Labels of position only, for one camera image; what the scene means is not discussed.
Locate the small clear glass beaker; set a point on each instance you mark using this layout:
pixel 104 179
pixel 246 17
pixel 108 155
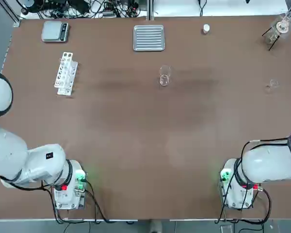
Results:
pixel 271 85

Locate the ribbed metal tray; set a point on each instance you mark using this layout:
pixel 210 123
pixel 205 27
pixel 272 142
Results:
pixel 149 38

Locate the small white cup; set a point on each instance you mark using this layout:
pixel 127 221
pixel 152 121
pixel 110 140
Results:
pixel 206 28

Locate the large clear glass beaker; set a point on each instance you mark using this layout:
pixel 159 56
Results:
pixel 165 77

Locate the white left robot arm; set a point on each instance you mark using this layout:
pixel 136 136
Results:
pixel 12 150

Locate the white test tube rack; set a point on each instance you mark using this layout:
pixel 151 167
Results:
pixel 64 72

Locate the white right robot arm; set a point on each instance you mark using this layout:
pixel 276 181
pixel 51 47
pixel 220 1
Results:
pixel 264 160

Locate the round glass flask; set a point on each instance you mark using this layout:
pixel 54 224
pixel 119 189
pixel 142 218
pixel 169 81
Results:
pixel 282 25

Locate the grey digital scale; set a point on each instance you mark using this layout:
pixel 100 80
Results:
pixel 52 30

